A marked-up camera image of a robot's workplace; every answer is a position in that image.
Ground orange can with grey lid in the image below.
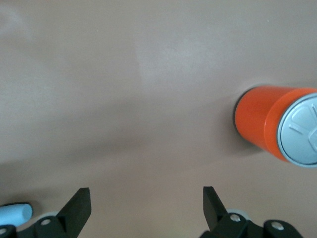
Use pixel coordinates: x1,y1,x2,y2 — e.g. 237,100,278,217
232,85,317,169

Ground light blue plastic cup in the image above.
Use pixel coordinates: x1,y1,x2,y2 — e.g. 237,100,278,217
0,203,34,228

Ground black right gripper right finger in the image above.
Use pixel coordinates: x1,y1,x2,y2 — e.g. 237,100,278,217
200,185,304,238

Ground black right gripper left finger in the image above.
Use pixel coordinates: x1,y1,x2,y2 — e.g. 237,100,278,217
0,187,92,238

